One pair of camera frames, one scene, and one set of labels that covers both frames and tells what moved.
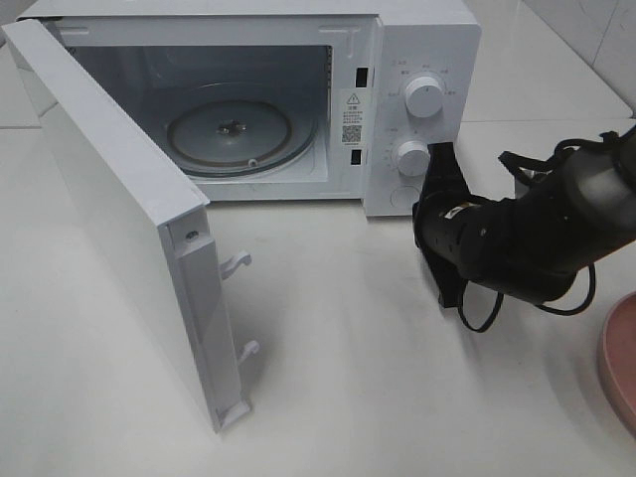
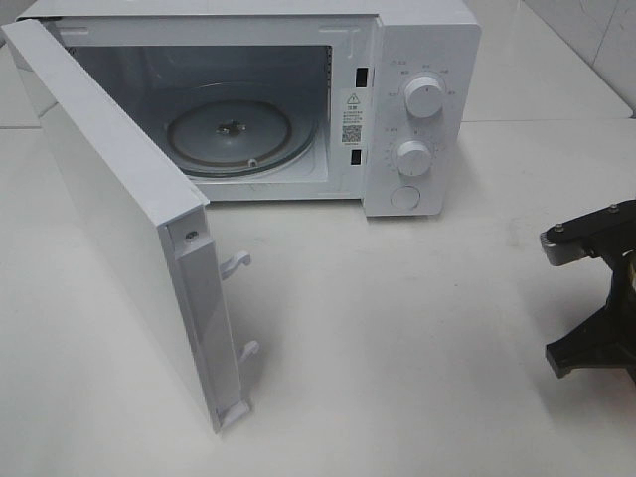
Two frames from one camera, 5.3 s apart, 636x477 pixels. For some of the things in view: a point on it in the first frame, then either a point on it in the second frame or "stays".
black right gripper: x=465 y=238 -> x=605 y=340
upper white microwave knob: x=424 y=95 stays
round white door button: x=403 y=197 stays
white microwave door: x=156 y=217 stays
